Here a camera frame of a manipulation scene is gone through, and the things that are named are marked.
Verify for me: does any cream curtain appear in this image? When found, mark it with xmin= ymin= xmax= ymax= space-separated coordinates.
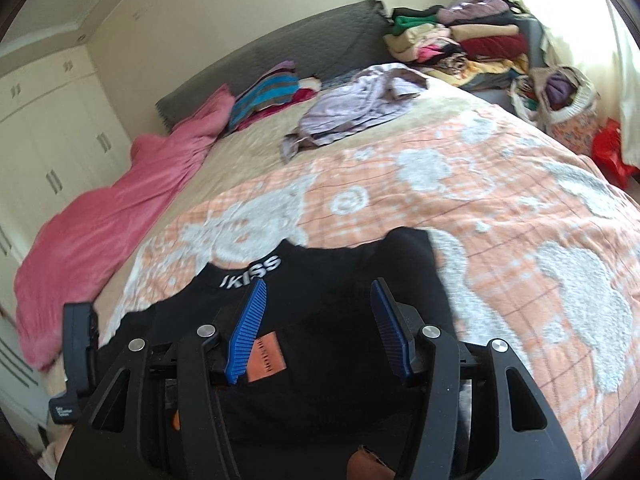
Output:
xmin=605 ymin=0 xmax=640 ymax=168

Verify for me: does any pink duvet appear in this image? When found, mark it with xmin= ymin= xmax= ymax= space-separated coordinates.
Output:
xmin=14 ymin=84 xmax=234 ymax=370

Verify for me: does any striped colourful pillow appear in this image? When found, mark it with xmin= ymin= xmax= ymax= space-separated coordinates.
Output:
xmin=227 ymin=61 xmax=321 ymax=133

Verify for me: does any lilac crumpled garment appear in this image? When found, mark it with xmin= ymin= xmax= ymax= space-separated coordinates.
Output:
xmin=280 ymin=63 xmax=428 ymax=162

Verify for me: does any grey padded headboard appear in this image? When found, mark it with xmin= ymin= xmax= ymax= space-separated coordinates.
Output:
xmin=156 ymin=0 xmax=392 ymax=130

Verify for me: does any black long-sleeve shirt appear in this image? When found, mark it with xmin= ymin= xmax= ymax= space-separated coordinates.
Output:
xmin=98 ymin=228 xmax=454 ymax=479

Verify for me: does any orange white tufted blanket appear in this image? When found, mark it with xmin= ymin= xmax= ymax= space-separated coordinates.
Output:
xmin=92 ymin=104 xmax=640 ymax=476

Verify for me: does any cream built-in wardrobe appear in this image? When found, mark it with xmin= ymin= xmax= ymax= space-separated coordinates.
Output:
xmin=1 ymin=47 xmax=130 ymax=452

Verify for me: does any beige bed sheet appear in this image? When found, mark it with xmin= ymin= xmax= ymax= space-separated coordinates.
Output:
xmin=94 ymin=79 xmax=485 ymax=344

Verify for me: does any pile of folded clothes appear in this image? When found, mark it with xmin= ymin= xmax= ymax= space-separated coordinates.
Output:
xmin=384 ymin=0 xmax=544 ymax=93

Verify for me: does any red plastic bag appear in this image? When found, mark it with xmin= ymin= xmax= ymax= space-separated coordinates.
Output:
xmin=591 ymin=118 xmax=639 ymax=190

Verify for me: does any floral laundry basket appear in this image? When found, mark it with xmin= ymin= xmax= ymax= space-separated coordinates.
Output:
xmin=510 ymin=66 xmax=599 ymax=155

